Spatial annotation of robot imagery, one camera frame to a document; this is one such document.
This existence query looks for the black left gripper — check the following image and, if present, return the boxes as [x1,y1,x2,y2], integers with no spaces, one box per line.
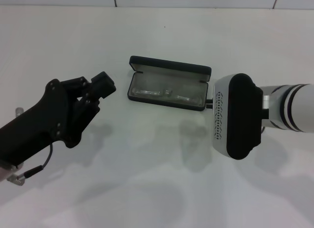
[0,78,101,168]

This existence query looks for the clear white glasses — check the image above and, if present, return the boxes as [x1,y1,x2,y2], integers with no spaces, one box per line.
[131,86,205,104]

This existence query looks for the black glasses case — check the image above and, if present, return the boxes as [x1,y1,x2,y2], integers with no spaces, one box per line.
[127,55,212,112]

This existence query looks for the left gripper cable with plug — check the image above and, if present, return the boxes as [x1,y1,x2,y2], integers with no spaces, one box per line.
[6,142,54,186]

